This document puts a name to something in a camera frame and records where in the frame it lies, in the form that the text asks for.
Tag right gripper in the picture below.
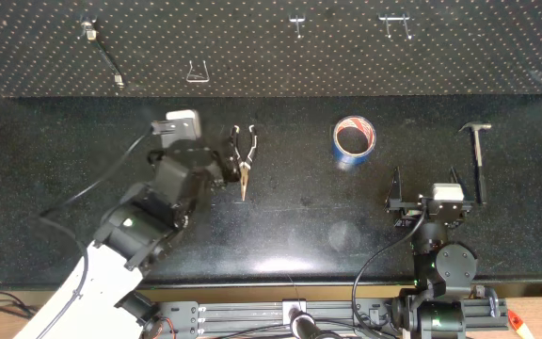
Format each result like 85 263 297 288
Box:
384 166 478 228

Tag hammer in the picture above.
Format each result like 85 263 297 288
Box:
457 121 493 206

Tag roll of blue tape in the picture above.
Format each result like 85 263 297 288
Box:
331 115 377 167

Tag black and white pliers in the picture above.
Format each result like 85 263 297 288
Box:
230 123 259 202

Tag wrench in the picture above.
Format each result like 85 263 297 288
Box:
80 26 126 89

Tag black pegboard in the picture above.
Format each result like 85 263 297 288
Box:
0 0 542 99

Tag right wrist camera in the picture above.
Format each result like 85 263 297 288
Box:
430 182 466 204

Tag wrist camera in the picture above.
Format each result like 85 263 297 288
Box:
430 182 466 204
165 108 202 141

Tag mounting rail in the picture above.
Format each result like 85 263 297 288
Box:
152 297 510 339

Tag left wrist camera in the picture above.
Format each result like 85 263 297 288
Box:
165 108 202 141

